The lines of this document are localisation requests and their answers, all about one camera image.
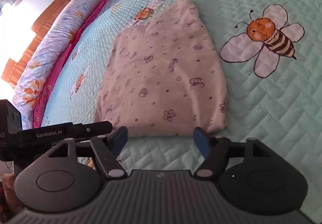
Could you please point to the person's left hand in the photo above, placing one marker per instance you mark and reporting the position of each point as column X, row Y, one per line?
column 10, row 193

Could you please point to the wooden headboard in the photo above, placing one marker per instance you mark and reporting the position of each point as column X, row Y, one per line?
column 32, row 30

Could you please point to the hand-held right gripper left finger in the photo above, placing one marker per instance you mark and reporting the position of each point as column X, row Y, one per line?
column 120, row 139

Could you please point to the pink printed pajama top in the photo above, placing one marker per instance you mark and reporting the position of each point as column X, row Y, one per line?
column 163, row 75

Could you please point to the rolled floral duvet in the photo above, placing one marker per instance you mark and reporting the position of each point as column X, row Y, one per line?
column 57, row 45

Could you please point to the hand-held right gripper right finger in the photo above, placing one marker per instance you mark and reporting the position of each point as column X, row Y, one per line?
column 201, row 141

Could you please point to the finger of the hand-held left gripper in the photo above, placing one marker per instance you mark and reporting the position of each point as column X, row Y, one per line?
column 95, row 128

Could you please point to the magenta printed cloth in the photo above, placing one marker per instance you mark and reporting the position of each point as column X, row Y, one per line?
column 68, row 58

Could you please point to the green quilted bee blanket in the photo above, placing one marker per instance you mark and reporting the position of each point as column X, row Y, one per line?
column 251, row 88

